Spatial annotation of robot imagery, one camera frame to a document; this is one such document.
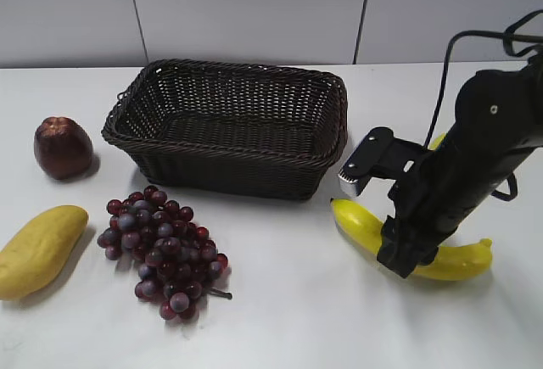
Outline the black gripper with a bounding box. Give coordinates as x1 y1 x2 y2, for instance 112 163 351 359
377 139 505 278

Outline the yellow banana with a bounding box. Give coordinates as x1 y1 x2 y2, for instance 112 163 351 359
330 198 493 282

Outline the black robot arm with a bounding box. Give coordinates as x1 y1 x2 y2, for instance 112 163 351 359
377 64 542 277

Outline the yellow fruit behind arm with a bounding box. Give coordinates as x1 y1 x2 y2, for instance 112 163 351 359
428 133 446 151

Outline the black wicker basket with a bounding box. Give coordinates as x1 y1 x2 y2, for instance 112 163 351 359
102 59 348 201

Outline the purple grape bunch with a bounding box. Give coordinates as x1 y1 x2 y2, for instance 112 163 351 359
97 185 232 321

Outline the dark red wax apple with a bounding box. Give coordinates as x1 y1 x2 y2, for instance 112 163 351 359
33 116 94 180

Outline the yellow mango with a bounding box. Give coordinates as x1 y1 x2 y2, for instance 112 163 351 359
1 205 88 301

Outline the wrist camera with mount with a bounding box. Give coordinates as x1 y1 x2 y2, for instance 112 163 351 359
338 126 429 197

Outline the black cable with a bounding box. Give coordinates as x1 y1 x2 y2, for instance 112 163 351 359
425 9 543 202

